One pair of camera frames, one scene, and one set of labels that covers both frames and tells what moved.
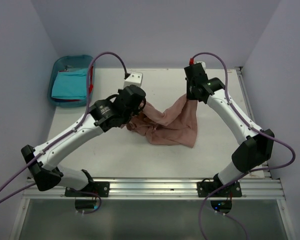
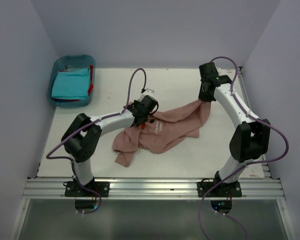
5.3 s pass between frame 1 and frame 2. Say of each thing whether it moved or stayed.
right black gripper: moved
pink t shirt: moved
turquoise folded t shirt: stayed
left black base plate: stayed
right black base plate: stayed
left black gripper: moved
